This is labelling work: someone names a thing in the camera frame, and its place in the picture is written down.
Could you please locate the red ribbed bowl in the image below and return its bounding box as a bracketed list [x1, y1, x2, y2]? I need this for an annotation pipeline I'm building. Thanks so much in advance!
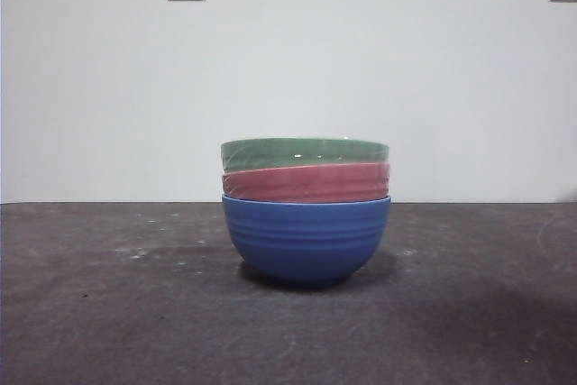
[221, 160, 392, 204]

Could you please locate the blue ribbed bowl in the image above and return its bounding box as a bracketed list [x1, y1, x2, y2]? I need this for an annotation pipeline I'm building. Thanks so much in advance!
[220, 193, 393, 289]

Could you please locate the green ribbed bowl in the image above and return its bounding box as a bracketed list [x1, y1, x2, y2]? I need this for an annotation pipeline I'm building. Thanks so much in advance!
[220, 136, 391, 175]

